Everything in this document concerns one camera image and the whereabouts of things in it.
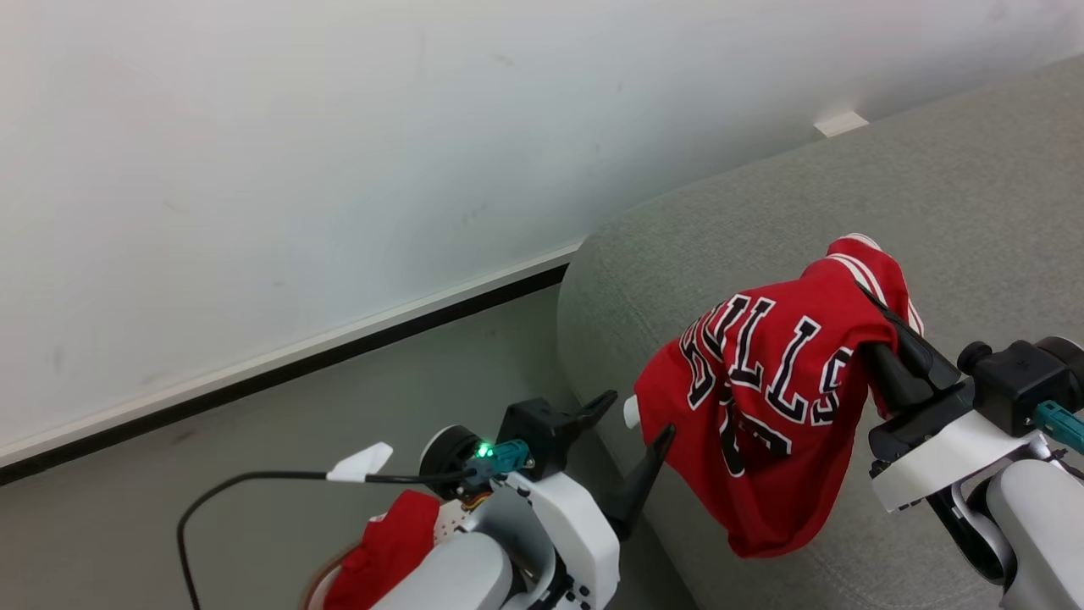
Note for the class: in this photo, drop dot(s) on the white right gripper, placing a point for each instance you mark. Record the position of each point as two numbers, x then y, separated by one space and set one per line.
940 457

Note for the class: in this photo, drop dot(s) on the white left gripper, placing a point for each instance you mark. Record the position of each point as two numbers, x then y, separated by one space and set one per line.
576 542

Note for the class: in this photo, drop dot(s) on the red Bulls basketball jersey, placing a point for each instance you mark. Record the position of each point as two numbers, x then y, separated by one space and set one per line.
762 440

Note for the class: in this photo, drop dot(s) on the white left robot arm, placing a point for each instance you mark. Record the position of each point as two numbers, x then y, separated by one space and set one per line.
457 576

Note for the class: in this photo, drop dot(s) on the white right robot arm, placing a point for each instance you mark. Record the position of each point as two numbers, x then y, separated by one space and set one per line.
1042 534

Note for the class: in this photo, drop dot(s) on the white perforated laundry basket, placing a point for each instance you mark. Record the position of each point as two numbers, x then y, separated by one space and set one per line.
310 595

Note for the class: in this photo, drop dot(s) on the grey fabric sofa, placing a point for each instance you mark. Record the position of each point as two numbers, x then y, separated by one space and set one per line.
762 212

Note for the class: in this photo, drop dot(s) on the plain red garment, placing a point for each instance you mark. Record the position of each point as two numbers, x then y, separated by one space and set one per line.
381 551

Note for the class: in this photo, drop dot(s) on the white and black baseboard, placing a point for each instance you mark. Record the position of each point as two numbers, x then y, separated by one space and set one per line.
339 347

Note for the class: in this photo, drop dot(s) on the teal left camera connector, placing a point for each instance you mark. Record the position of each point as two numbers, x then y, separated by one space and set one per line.
506 457

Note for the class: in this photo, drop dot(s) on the teal camera connector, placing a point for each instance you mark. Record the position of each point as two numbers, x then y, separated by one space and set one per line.
506 457
1063 424

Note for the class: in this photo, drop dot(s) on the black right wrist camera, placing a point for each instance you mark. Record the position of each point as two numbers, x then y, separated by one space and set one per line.
1016 381

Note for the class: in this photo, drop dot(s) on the teal right camera connector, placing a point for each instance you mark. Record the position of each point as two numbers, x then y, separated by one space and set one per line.
1063 424

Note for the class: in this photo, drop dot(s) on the small white wall block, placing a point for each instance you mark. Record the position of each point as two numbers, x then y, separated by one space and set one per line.
840 124

